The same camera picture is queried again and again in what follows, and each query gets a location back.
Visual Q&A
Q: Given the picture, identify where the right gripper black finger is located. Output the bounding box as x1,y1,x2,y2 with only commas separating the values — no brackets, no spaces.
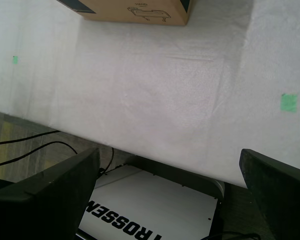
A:
0,147,101,240
239,148,300,240

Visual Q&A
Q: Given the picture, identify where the brown cardboard box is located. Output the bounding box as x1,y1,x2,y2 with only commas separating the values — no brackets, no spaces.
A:
56,0,197,26

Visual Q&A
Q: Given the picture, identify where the black cable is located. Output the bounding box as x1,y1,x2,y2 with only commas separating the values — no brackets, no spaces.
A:
0,129,60,148
0,140,78,171

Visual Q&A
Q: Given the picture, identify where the white Trossen mobile base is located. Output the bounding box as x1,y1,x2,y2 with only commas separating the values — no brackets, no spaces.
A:
76,154,227,240

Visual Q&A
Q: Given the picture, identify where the dark desk with white cover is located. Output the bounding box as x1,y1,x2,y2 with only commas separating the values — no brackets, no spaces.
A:
0,0,300,188

